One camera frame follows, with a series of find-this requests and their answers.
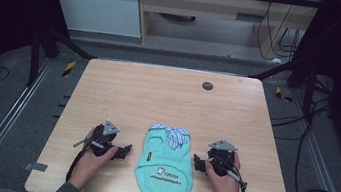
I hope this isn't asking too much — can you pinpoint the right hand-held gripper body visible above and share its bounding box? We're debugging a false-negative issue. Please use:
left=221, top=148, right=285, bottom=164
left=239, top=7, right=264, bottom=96
left=203, top=137, right=240, bottom=179

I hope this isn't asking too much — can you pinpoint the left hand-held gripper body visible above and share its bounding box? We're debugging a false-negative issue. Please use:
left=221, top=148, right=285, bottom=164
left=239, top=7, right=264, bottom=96
left=86, top=117, right=122, bottom=160

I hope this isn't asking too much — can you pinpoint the teal pet shirt striped collar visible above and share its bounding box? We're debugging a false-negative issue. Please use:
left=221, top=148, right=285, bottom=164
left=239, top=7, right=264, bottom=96
left=131, top=120, right=202, bottom=192

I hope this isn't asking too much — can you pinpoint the person's right hand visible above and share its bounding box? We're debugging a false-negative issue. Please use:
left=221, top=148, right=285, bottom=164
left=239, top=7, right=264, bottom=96
left=200, top=148, right=248, bottom=192

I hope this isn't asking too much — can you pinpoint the person's left hand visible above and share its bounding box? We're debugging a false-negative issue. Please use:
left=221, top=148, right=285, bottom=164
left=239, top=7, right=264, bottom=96
left=67, top=125, right=122, bottom=192

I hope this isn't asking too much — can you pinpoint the grey round table grommet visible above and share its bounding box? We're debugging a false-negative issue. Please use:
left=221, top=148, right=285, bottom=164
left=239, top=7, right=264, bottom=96
left=201, top=80, right=215, bottom=92

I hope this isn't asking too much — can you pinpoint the grey tape tab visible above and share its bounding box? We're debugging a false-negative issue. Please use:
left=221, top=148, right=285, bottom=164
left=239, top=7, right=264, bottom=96
left=23, top=160, right=49, bottom=175

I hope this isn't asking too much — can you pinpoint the yellow black striped tape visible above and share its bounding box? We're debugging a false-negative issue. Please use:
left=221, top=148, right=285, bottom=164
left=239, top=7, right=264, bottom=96
left=61, top=59, right=77, bottom=79
left=274, top=86, right=295, bottom=104

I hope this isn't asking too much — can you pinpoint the black metal stand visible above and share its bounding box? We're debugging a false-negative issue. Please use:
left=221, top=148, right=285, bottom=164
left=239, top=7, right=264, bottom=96
left=244, top=43, right=325, bottom=122
left=22, top=17, right=101, bottom=97

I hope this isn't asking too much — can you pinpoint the light wooden desk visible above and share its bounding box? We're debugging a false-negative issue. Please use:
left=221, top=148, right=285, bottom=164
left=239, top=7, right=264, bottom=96
left=128, top=0, right=321, bottom=68

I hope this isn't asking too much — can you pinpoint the left hand-held gripper black cable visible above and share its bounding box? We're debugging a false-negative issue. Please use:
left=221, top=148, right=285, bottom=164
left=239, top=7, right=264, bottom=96
left=65, top=135, right=107, bottom=187

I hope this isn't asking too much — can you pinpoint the hand-held gripper black cable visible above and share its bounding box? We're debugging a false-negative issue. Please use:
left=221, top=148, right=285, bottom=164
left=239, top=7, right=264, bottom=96
left=212, top=156, right=253, bottom=192
left=65, top=135, right=107, bottom=187

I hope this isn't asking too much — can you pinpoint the right hand-held gripper black cable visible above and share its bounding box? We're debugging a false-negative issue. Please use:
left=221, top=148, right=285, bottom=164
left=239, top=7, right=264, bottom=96
left=212, top=156, right=253, bottom=192

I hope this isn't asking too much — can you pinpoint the hanging black cables bundle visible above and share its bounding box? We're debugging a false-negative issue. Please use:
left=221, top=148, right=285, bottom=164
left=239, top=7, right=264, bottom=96
left=252, top=1, right=306, bottom=66

